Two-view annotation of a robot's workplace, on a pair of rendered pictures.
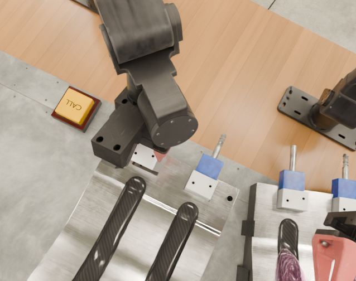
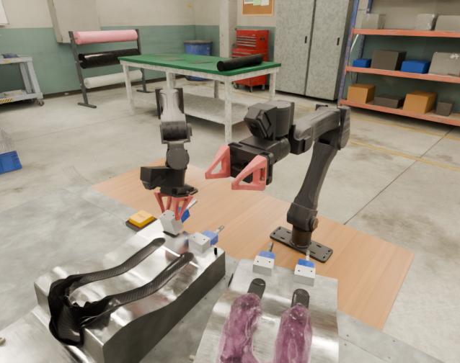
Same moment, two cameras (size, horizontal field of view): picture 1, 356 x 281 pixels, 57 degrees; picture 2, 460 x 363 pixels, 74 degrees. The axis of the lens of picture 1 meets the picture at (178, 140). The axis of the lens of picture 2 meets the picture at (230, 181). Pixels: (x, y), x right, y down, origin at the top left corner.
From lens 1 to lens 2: 0.62 m
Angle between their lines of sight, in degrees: 48
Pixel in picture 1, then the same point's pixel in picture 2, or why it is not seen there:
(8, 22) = (123, 189)
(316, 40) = not seen: hidden behind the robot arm
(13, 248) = not seen: hidden behind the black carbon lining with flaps
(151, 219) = (161, 258)
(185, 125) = (182, 155)
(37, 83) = (125, 212)
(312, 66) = not seen: hidden behind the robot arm
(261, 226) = (239, 279)
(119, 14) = (167, 119)
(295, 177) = (267, 254)
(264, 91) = (262, 228)
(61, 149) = (122, 239)
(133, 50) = (169, 130)
